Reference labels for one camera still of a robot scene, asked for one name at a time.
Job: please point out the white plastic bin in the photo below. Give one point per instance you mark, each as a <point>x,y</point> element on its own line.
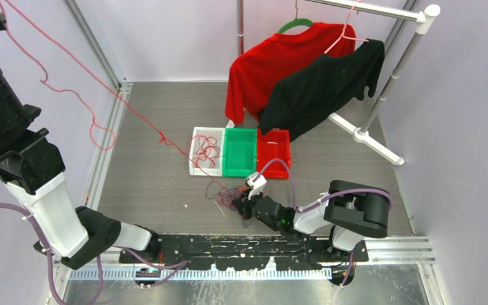
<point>206,151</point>

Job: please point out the white cable duct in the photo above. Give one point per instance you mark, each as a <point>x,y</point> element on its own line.
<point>137,273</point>

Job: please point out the red plastic bin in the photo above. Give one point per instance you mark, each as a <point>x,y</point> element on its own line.
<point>275,144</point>

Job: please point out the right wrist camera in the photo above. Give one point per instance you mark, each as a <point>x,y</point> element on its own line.
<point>255,183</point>

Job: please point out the red t-shirt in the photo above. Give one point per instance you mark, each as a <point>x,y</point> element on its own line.
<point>253,75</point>

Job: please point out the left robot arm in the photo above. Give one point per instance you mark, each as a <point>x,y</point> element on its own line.
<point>33,171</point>

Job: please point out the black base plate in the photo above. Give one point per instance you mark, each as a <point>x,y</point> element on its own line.
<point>249,252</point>

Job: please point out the pink clothes hanger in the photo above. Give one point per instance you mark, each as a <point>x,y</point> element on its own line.
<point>344,29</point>

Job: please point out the white clothes rack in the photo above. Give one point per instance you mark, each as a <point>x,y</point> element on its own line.
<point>423,20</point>

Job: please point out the green clothes hanger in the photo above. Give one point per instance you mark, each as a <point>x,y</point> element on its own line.
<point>296,22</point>

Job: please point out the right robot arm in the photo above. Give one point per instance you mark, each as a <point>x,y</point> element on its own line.
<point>353,211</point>

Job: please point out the green plastic bin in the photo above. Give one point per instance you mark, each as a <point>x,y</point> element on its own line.
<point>240,152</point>

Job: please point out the black t-shirt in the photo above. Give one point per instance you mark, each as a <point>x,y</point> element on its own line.
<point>306,98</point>

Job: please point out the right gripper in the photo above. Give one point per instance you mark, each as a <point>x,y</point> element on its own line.
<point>243,203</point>

